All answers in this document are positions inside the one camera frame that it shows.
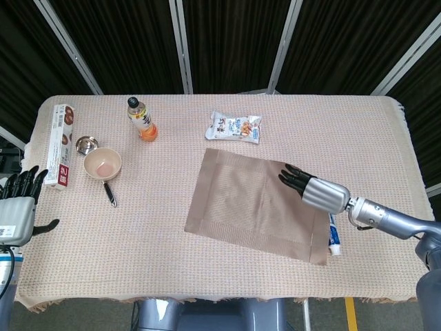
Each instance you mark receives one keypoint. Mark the orange drink bottle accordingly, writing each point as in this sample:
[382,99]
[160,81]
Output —
[144,124]

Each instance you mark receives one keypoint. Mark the white snack bag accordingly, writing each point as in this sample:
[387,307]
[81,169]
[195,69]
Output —
[231,127]

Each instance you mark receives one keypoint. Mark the white blue toothpaste tube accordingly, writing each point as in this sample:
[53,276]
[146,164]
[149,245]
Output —
[334,238]

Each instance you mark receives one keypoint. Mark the long white red box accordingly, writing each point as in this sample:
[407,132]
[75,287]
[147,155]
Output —
[60,145]

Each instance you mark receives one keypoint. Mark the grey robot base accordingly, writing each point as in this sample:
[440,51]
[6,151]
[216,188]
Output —
[206,317]

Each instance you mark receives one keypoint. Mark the white partition post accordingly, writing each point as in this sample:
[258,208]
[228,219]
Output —
[406,65]
[435,190]
[182,51]
[73,51]
[284,51]
[12,138]

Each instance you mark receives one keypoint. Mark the brown woven placemat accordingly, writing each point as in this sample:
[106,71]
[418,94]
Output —
[241,207]

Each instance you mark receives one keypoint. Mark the pink beige woven tablecloth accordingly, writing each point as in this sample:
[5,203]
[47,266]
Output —
[155,224]

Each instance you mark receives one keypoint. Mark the beige bowl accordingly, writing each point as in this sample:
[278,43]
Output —
[103,162]

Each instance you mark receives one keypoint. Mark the black metal stand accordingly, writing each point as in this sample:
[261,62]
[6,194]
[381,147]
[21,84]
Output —
[10,160]

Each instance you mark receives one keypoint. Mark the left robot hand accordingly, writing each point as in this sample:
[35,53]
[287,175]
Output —
[13,217]

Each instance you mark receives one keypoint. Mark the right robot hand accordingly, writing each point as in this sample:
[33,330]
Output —
[324,194]

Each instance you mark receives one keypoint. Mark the white table leg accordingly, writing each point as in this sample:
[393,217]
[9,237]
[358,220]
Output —
[306,317]

